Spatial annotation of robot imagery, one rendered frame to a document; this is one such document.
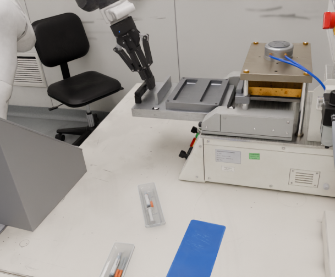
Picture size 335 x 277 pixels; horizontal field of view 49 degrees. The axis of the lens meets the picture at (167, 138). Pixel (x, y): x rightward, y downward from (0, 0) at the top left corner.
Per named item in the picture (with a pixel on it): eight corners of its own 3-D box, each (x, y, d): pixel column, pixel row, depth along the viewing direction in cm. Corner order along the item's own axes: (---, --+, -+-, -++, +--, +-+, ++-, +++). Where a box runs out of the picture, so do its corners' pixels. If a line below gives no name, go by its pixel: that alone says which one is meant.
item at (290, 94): (305, 74, 116) (309, 45, 111) (306, 105, 98) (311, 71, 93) (250, 72, 121) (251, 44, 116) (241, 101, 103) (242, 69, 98)
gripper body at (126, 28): (135, 12, 115) (148, 39, 118) (114, 22, 119) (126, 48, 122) (126, 18, 109) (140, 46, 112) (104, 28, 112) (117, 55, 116)
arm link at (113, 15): (106, 5, 117) (114, 21, 119) (88, 15, 107) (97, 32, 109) (139, -11, 112) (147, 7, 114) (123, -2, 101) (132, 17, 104)
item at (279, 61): (328, 71, 116) (334, 30, 109) (335, 117, 91) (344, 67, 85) (250, 68, 123) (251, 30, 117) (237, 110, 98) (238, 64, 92)
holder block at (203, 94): (229, 86, 125) (229, 78, 124) (218, 112, 109) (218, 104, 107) (182, 83, 130) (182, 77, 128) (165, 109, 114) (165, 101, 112)
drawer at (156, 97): (234, 95, 127) (235, 73, 123) (223, 126, 109) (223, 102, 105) (154, 90, 136) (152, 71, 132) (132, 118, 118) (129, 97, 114)
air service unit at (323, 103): (333, 128, 96) (342, 75, 88) (337, 159, 84) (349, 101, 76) (311, 126, 97) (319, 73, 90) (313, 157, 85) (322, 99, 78)
